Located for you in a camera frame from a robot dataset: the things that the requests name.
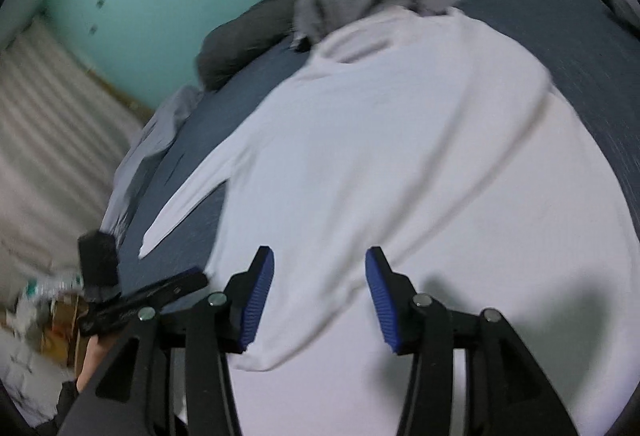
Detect wooden frame by wall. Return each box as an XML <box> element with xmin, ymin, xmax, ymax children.
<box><xmin>85</xmin><ymin>68</ymin><xmax>154</xmax><ymax>123</ymax></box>

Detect cardboard boxes on floor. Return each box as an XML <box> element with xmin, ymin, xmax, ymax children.
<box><xmin>39</xmin><ymin>294</ymin><xmax>88</xmax><ymax>371</ymax></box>

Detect light grey crumpled sheet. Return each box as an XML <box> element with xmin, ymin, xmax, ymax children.
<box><xmin>100</xmin><ymin>85</ymin><xmax>204</xmax><ymax>246</ymax></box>

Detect person's left forearm black sleeve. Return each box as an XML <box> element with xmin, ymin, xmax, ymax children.
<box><xmin>34</xmin><ymin>381</ymin><xmax>79</xmax><ymax>436</ymax></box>

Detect white long-sleeve shirt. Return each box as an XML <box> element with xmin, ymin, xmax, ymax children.
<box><xmin>140</xmin><ymin>8</ymin><xmax>639</xmax><ymax>435</ymax></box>

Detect blue patterned bed cover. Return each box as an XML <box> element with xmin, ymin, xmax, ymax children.
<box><xmin>118</xmin><ymin>0</ymin><xmax>639</xmax><ymax>293</ymax></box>

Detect person's left hand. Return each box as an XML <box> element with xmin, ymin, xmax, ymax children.
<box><xmin>76</xmin><ymin>334</ymin><xmax>119</xmax><ymax>393</ymax></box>

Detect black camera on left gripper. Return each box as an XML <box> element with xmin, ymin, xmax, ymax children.
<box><xmin>78</xmin><ymin>230</ymin><xmax>122</xmax><ymax>303</ymax></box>

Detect beige striped curtain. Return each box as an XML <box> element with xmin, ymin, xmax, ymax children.
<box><xmin>1</xmin><ymin>19</ymin><xmax>141</xmax><ymax>304</ymax></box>

